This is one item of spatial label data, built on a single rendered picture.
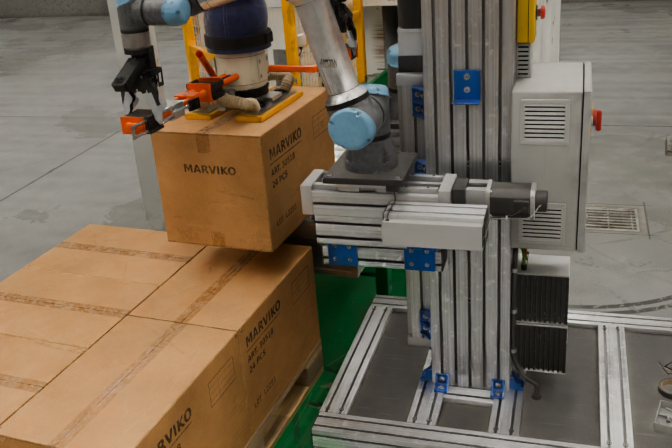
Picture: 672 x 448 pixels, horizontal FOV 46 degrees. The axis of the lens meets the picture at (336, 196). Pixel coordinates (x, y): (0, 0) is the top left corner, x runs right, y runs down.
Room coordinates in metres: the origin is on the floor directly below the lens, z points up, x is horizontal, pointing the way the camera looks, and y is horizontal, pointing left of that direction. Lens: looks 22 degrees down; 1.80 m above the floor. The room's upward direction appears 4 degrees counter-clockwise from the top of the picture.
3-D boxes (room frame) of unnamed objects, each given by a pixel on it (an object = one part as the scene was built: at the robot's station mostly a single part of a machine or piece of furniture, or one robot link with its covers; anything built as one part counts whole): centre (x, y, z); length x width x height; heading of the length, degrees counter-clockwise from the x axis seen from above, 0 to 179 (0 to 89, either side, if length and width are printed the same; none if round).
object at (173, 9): (2.12, 0.40, 1.50); 0.11 x 0.11 x 0.08; 73
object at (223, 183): (2.67, 0.29, 0.87); 0.60 x 0.40 x 0.40; 158
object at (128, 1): (2.14, 0.50, 1.51); 0.09 x 0.08 x 0.11; 73
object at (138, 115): (2.12, 0.52, 1.20); 0.08 x 0.07 x 0.05; 157
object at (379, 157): (2.09, -0.11, 1.09); 0.15 x 0.15 x 0.10
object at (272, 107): (2.64, 0.20, 1.10); 0.34 x 0.10 x 0.05; 157
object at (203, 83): (2.44, 0.38, 1.20); 0.10 x 0.08 x 0.06; 67
